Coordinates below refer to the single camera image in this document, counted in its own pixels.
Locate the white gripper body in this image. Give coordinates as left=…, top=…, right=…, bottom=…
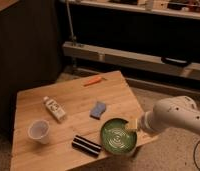
left=138, top=111, right=153, bottom=134

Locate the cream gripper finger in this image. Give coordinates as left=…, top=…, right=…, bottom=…
left=125, top=119, right=138, bottom=131

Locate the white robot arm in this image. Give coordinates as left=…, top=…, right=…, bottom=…
left=125, top=96, right=200, bottom=135

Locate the green round bowl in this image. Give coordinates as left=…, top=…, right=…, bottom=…
left=100, top=118, right=137, bottom=155

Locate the blue sponge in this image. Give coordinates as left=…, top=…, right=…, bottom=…
left=90, top=101, right=106, bottom=119

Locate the black white striped box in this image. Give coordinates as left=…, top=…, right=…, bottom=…
left=72, top=135, right=102, bottom=157

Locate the white labelled bottle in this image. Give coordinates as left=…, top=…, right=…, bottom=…
left=43, top=96, right=66, bottom=122

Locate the wooden table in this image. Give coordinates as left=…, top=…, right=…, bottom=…
left=9, top=70, right=160, bottom=171

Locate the clear plastic cup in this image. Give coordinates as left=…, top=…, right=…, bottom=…
left=28, top=120, right=49, bottom=144

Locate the metal pole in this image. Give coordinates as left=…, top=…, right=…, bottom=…
left=66, top=0, right=77, bottom=46

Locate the black handle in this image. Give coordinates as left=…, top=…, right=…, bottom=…
left=161, top=57, right=191, bottom=67

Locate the wooden beam rail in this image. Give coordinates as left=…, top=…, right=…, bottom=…
left=62, top=41, right=200, bottom=81

